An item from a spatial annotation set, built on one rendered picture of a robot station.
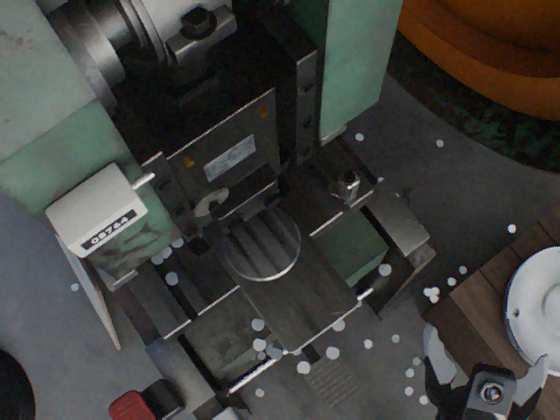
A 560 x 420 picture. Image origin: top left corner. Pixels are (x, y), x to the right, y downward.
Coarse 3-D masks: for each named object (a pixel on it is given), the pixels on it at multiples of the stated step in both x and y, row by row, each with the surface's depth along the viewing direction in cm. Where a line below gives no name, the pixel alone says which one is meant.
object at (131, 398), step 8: (128, 392) 103; (136, 392) 103; (120, 400) 103; (128, 400) 103; (136, 400) 103; (144, 400) 103; (112, 408) 103; (120, 408) 103; (128, 408) 103; (136, 408) 103; (144, 408) 103; (112, 416) 102; (120, 416) 102; (128, 416) 102; (136, 416) 102; (144, 416) 102; (152, 416) 102
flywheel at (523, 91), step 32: (416, 0) 91; (448, 0) 87; (480, 0) 80; (512, 0) 75; (544, 0) 70; (416, 32) 93; (448, 32) 87; (480, 32) 85; (512, 32) 79; (544, 32) 73; (448, 64) 90; (480, 64) 83; (512, 64) 79; (544, 64) 74; (512, 96) 81; (544, 96) 75
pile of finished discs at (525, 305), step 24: (528, 264) 145; (552, 264) 145; (528, 288) 144; (552, 288) 143; (504, 312) 145; (528, 312) 142; (552, 312) 142; (528, 336) 141; (552, 336) 141; (528, 360) 141; (552, 360) 139
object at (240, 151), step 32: (224, 64) 74; (256, 64) 74; (128, 96) 73; (160, 96) 72; (192, 96) 72; (224, 96) 73; (256, 96) 72; (160, 128) 72; (192, 128) 72; (224, 128) 73; (256, 128) 79; (192, 160) 73; (224, 160) 81; (256, 160) 88; (192, 192) 83; (224, 192) 87; (256, 192) 90; (224, 224) 92
